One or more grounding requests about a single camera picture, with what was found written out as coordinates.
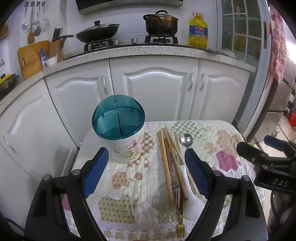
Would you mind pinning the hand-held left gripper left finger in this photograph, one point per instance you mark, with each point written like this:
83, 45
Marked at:
97, 171

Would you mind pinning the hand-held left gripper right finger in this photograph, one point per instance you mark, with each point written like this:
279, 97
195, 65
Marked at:
196, 171

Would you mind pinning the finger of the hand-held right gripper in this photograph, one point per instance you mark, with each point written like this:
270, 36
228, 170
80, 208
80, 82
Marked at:
274, 141
246, 149

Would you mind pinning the metal spoon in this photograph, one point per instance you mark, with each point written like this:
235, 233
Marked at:
186, 139

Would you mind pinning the white ceramic spoon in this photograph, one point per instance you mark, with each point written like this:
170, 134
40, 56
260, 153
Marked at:
193, 206

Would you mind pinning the floral utensil holder teal rim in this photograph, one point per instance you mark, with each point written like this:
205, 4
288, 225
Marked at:
129, 148

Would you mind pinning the gold fork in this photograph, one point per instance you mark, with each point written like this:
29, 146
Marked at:
181, 228

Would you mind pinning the quilted patchwork cloth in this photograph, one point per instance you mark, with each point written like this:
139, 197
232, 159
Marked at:
129, 180

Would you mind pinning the white cabinet door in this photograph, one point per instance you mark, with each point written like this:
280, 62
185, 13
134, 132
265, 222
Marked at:
222, 97
78, 102
155, 92
34, 129

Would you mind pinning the pink floral hanging cloth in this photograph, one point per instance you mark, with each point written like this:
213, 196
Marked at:
278, 53

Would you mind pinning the white framed glass door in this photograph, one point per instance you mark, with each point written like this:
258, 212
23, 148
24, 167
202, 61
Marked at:
240, 46

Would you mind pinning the speckled stone countertop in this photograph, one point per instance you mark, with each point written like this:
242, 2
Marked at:
138, 55

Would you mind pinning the yellow and black casserole pot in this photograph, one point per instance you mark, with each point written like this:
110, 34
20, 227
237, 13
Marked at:
7, 84

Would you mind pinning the yellow cooking oil bottle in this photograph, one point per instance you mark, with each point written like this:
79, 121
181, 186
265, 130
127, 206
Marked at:
198, 32

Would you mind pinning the blue and white packet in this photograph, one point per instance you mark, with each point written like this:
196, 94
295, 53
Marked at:
43, 56

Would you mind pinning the black gas stove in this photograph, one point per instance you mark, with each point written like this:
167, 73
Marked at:
129, 46

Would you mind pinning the wooden knife block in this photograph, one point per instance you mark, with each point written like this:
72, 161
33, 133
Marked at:
56, 48

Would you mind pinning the wooden cutting board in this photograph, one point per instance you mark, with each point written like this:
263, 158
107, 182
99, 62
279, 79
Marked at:
32, 59

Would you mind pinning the silver stove knob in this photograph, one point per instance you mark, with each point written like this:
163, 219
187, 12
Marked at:
134, 40
115, 42

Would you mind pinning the black wok with lid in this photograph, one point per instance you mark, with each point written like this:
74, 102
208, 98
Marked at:
97, 32

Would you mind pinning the metal peeler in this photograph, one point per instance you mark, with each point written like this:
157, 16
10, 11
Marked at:
1, 61

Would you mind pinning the hanging wooden spatula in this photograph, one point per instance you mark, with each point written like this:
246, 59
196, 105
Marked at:
30, 37

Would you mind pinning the dark stockpot with lid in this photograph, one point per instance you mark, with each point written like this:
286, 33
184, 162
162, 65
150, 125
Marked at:
161, 24

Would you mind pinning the hanging mesh strainer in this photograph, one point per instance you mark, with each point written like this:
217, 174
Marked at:
44, 24

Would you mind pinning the hanging metal ladle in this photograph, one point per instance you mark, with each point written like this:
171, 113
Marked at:
24, 25

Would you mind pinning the range hood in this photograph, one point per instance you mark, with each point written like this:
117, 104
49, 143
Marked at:
129, 5

